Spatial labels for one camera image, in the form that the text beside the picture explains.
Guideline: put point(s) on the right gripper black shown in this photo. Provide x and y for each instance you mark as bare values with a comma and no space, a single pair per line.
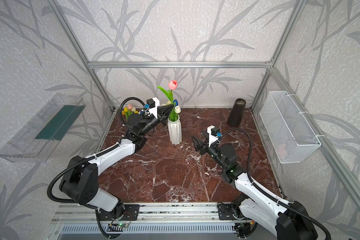
206,147

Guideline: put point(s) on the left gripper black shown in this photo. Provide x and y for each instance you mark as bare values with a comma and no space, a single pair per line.
161,115

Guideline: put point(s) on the white ribbed ceramic vase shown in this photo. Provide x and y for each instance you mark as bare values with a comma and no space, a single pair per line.
175,131

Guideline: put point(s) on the pink tulip flower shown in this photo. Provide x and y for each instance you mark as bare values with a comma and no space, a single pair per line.
169,93

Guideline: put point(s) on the bundle of tulips with band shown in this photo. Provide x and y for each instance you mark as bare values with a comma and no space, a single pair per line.
129,110

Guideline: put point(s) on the black cylindrical vase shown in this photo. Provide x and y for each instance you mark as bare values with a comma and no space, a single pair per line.
237,112

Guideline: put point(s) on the white tulip flower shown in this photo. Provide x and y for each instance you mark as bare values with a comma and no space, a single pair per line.
175,113

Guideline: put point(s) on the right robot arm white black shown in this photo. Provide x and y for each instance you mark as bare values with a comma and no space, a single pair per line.
285,220

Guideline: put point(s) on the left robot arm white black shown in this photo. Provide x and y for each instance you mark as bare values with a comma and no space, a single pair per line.
79,182

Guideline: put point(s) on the green circuit board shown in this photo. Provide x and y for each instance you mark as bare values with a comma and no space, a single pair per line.
119,225

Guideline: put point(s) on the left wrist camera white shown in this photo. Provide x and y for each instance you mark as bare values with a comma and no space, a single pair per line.
151,108

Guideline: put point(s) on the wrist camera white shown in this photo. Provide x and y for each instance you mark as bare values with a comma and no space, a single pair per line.
151,108
215,135

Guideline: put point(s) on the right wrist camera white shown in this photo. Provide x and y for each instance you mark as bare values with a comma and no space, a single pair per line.
215,135

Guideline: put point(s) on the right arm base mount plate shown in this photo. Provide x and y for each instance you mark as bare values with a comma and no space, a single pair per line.
226,211

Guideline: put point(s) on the aluminium frame front rail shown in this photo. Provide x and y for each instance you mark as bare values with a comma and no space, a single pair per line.
148,213

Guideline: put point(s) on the aluminium frame back crossbar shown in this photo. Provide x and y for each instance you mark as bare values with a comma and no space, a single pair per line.
187,65

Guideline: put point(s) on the white wire mesh basket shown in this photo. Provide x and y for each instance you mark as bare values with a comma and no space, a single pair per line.
291,135

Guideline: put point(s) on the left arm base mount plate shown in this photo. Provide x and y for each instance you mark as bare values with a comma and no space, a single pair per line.
127,212

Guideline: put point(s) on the clear plastic wall tray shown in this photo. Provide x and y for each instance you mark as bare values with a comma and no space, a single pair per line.
35,142

